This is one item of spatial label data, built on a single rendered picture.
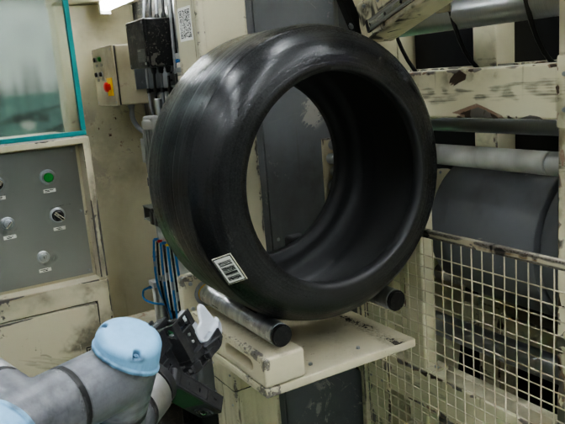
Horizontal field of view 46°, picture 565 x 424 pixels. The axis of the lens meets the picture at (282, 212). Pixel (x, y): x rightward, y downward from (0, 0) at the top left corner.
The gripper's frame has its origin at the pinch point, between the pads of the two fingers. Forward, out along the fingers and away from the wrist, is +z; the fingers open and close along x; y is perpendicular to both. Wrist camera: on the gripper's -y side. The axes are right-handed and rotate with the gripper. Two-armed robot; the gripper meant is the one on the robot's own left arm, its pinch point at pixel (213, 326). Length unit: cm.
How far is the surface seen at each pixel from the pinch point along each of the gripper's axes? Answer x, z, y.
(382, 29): -29, 74, 29
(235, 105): -12.3, 18.2, 29.6
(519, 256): -42, 43, -22
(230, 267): -0.3, 12.5, 4.9
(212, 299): 20.4, 33.4, -6.7
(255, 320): 5.6, 21.2, -9.5
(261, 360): 4.3, 14.4, -14.7
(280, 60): -20.3, 25.8, 33.1
